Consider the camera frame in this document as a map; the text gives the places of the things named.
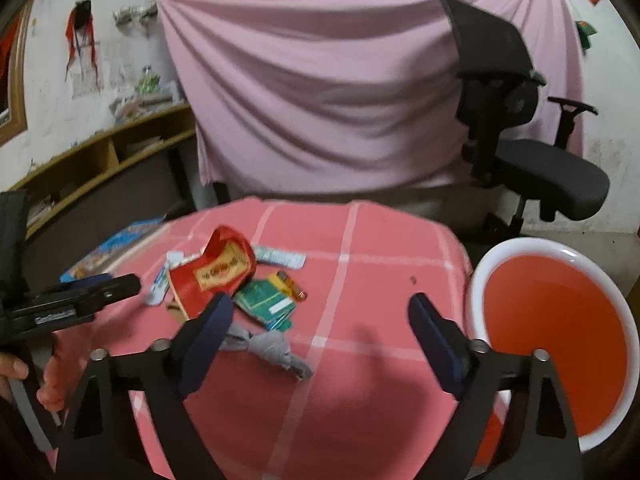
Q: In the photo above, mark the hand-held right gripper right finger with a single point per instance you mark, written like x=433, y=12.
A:
x=440, y=345

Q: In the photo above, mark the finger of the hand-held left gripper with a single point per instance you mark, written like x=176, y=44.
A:
x=117, y=287

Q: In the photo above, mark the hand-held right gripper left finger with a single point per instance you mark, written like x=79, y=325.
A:
x=210, y=340

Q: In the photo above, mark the white toothpaste tube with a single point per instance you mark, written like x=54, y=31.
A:
x=160, y=280

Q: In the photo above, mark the grey cloth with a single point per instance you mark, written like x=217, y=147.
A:
x=270, y=347

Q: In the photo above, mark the green packet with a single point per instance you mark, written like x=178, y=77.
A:
x=260, y=302

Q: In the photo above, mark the red paper packet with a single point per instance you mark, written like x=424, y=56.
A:
x=215, y=270

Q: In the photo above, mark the yellow-green lighter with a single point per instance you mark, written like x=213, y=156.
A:
x=276, y=280

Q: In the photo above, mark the orange lighter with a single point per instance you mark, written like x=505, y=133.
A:
x=295, y=290

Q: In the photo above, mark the red basin with white rim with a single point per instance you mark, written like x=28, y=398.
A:
x=545, y=320

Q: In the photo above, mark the white paper label strip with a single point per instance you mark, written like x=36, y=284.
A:
x=280, y=256

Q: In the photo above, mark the person's left hand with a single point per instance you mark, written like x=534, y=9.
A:
x=50, y=385

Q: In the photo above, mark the blue cartoon book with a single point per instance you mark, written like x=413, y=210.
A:
x=100, y=255

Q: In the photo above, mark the stack of papers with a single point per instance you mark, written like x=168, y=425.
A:
x=41, y=210
x=145, y=146

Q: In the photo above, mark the dark cabinet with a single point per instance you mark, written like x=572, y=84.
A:
x=125, y=200

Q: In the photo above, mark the pink checked tablecloth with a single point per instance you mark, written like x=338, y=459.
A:
x=360, y=285

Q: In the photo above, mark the pile of packets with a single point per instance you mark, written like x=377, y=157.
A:
x=145, y=92

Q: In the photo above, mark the black office chair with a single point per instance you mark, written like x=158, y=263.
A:
x=545, y=175

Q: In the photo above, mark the red hanging ornament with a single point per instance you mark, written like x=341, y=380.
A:
x=80, y=17

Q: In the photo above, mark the pink draped cloth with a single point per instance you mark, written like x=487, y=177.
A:
x=310, y=85

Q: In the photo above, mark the wooden wall shelf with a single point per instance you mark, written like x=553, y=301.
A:
x=100, y=150

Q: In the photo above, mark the wooden picture frame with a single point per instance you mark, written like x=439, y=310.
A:
x=17, y=110

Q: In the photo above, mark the grey wall-mounted rack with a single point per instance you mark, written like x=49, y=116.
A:
x=132, y=14

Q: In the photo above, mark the green wall decoration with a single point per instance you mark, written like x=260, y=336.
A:
x=586, y=34

